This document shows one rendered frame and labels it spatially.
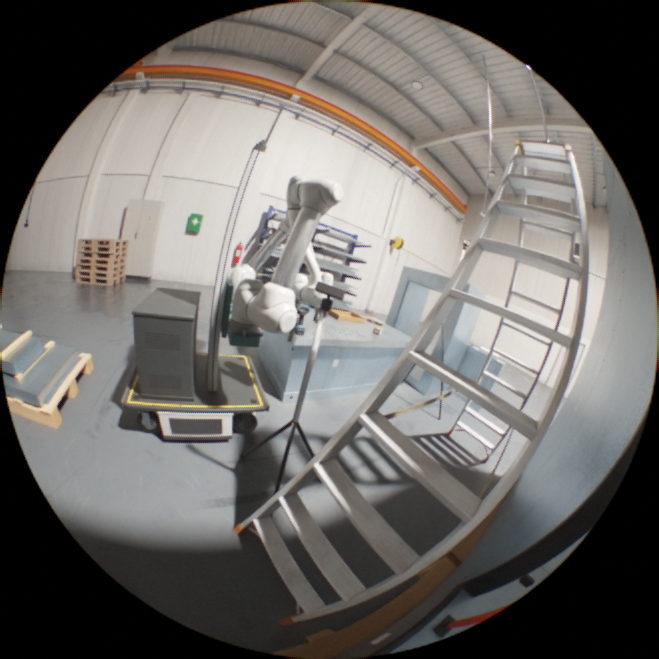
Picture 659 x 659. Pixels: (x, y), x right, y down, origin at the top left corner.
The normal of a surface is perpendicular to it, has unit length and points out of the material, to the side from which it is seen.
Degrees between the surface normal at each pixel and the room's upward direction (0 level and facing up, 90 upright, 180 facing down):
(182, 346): 90
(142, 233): 90
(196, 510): 0
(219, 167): 90
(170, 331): 90
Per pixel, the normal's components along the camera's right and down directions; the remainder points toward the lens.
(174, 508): 0.26, -0.92
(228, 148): 0.46, 0.37
